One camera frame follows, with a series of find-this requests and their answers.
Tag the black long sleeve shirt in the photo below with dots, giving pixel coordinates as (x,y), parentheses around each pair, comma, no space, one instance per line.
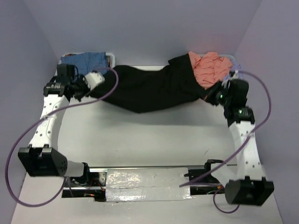
(143,91)

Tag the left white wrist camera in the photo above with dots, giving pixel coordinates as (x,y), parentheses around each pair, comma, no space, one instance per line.
(94,79)

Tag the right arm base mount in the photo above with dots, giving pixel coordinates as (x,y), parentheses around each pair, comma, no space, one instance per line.
(208,185)

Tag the white plastic basket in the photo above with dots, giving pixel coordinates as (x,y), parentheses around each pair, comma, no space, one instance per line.
(112,59)
(236,65)

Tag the left white plastic basket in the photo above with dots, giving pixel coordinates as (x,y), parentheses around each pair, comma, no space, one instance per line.
(112,59)

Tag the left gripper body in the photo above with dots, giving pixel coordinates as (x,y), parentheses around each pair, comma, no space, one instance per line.
(81,88)

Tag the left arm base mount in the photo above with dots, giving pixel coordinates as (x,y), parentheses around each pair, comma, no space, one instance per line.
(94,187)

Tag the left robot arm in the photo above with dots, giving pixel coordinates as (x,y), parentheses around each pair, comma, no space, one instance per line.
(41,157)

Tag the silver foil tape cover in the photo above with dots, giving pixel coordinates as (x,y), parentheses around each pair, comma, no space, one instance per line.
(147,184)

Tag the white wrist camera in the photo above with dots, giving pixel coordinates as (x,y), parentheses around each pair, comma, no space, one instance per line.
(233,74)
(94,79)

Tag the blue checkered folded shirt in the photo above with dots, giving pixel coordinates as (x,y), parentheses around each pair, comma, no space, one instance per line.
(88,61)

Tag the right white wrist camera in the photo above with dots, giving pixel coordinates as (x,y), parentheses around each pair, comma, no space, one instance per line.
(233,74)

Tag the right white plastic basket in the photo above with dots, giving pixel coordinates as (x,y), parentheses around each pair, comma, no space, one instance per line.
(236,65)

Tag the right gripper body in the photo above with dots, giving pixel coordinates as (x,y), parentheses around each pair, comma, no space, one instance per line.
(219,95)

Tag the lavender shirt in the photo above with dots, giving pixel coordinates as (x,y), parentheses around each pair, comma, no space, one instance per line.
(239,74)

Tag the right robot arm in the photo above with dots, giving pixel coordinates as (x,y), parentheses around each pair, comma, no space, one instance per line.
(248,186)

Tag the orange pink shirt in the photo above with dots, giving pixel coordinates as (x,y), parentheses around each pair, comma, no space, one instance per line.
(209,68)

